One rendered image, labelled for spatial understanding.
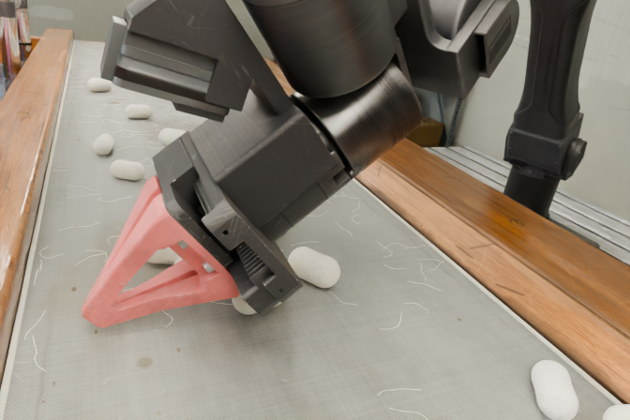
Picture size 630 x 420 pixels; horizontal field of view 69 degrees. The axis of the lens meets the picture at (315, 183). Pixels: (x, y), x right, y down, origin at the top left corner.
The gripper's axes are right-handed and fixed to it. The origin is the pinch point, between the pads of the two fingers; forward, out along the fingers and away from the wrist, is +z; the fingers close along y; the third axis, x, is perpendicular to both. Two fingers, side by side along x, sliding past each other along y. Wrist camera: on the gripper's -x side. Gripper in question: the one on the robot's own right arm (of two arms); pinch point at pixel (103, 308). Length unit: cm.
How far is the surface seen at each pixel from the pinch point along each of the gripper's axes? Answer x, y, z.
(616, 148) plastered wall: 156, -99, -139
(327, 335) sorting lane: 9.0, 3.3, -8.1
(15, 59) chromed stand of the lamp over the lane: -8, -60, 7
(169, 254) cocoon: 2.9, -5.2, -2.8
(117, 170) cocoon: 1.4, -20.4, -0.8
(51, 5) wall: -1, -444, 41
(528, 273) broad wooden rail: 17.7, 3.1, -21.4
